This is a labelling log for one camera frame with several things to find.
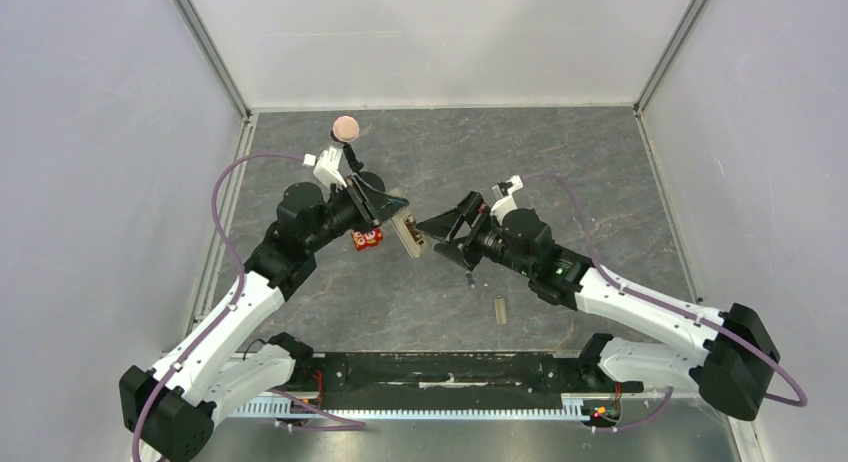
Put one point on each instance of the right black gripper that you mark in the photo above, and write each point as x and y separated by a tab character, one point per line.
472	226

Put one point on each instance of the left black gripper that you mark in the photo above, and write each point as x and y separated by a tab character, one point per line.
373	207

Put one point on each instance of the beige remote control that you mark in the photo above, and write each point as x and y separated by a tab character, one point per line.
414	250

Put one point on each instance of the beige battery cover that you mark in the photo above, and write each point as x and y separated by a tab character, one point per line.
500	310

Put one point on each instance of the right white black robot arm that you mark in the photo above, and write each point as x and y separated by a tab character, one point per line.
727	356

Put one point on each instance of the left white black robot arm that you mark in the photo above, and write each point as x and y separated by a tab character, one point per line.
174	406

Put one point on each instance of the red dice block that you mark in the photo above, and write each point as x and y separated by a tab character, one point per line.
365	240

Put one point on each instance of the black stand with pink ball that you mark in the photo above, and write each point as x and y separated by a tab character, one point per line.
345	130

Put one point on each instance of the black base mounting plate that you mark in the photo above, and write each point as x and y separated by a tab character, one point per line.
445	380

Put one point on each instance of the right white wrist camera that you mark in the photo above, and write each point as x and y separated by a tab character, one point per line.
506	195

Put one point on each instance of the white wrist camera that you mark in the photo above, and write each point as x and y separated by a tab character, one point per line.
506	195
325	167

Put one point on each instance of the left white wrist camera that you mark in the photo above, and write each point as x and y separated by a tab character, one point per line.
325	167

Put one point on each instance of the white slotted cable duct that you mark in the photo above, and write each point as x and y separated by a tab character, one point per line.
271	406

